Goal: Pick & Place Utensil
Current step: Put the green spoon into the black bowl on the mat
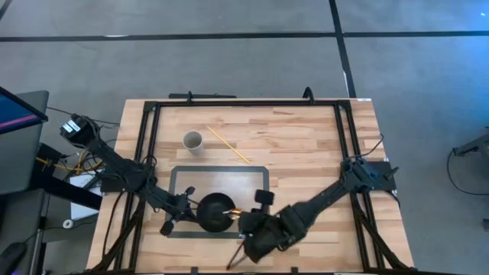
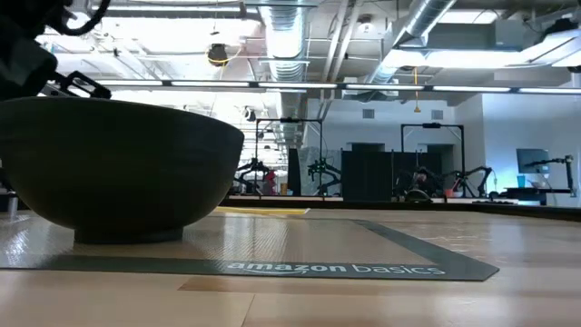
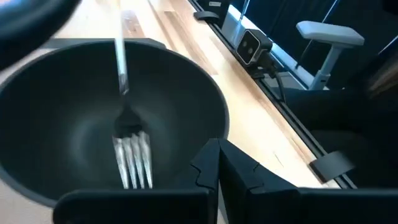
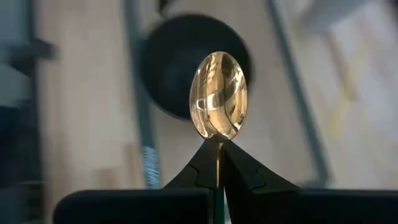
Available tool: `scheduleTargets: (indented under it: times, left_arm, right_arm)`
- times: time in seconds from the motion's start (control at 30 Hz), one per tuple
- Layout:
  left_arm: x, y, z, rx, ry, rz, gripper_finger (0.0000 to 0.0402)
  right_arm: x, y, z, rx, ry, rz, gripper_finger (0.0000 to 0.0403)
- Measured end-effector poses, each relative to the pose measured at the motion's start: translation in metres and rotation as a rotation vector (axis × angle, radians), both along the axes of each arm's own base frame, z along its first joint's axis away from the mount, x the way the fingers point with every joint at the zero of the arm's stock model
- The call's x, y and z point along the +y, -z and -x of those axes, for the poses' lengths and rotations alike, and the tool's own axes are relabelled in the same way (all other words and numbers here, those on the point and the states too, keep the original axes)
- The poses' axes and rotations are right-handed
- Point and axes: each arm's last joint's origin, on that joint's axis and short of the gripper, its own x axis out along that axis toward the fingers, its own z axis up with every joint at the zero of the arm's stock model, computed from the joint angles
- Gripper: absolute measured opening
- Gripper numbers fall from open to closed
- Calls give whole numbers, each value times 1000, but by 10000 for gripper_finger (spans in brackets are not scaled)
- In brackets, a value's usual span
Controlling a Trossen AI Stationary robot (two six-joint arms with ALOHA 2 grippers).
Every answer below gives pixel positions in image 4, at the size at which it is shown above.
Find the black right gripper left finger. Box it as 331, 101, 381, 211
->
52, 136, 220, 224

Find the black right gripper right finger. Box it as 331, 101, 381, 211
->
223, 139, 398, 224

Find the green-handled gold spoon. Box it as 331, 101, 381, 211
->
189, 50, 249, 224

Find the black bowl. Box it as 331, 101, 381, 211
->
141, 14, 252, 121

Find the black aluminium table frame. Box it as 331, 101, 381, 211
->
0, 37, 60, 224

